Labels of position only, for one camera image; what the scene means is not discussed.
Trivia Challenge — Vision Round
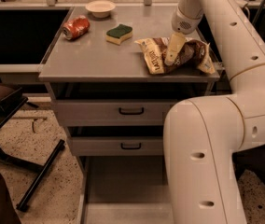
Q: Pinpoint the white bowl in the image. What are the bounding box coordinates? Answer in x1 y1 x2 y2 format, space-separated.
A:
85 0 116 19

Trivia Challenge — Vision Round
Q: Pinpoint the bottom grey drawer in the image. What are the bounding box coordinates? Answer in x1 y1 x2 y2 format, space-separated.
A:
76 156 174 224

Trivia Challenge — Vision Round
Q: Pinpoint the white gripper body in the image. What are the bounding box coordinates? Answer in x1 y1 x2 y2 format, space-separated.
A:
171 7 202 35

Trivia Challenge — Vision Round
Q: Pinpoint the crushed red soda can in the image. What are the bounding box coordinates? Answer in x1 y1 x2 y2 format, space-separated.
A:
63 16 90 40

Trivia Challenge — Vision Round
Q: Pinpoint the top grey drawer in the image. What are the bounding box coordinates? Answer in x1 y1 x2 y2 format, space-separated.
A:
52 100 176 127

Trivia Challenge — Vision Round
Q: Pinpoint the black stand with tray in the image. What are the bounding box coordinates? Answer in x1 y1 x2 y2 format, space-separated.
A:
0 79 65 212

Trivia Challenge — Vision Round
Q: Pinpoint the green yellow sponge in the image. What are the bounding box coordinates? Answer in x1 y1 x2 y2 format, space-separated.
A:
105 24 133 45

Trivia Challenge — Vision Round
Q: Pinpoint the brown chip bag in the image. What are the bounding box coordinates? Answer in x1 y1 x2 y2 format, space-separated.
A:
135 37 216 75

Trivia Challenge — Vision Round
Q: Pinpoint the grey drawer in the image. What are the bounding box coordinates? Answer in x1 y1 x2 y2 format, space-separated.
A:
76 156 174 224
52 100 176 127
67 136 163 156

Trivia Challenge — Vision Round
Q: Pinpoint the middle grey drawer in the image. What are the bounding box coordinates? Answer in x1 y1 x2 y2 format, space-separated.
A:
67 136 163 156

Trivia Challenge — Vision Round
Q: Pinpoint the grey drawer cabinet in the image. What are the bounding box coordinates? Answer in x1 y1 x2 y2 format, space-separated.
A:
38 5 221 224

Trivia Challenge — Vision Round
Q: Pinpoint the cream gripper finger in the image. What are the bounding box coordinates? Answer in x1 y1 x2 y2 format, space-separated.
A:
164 32 186 66

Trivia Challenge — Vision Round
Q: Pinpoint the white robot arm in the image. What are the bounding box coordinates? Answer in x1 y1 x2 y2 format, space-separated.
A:
163 0 265 224

